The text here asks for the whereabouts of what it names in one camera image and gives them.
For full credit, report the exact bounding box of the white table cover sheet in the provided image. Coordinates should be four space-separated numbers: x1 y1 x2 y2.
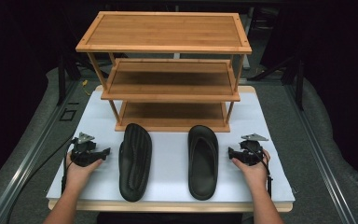
46 90 296 203

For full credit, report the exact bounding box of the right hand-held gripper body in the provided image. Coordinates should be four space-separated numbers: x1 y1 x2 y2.
234 133 270 167

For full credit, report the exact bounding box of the three-tier wooden shoe rack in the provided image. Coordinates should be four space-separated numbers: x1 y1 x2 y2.
75 10 253 133

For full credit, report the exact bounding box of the black metal stand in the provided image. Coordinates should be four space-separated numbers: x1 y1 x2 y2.
57 54 82 106
281 55 306 111

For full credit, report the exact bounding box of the small yellow floor object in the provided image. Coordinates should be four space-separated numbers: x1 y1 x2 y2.
81 79 91 97

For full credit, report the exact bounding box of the black slipper with ribbed sole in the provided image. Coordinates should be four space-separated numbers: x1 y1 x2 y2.
117 122 154 203

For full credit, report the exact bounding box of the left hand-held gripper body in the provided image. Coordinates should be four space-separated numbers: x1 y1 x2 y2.
70 132 104 168

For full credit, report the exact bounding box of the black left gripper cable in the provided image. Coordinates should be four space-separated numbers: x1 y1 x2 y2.
5 136 77 224

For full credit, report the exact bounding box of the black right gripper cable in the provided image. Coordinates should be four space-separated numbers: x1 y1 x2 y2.
246 143 274 199

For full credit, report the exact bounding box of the person's right hand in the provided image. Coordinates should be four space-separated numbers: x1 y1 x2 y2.
230 148 271 191

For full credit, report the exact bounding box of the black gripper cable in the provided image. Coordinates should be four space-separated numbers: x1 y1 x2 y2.
246 143 274 199
5 136 77 224

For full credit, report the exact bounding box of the grey metal floor rail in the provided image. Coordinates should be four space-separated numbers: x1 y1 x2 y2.
0 81 81 224
283 83 357 224

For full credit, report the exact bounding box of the black slipper with smooth footbed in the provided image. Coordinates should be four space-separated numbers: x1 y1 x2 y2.
186 124 220 202

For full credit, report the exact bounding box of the person's left hand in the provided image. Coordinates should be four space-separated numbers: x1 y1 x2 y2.
64 150 104 191

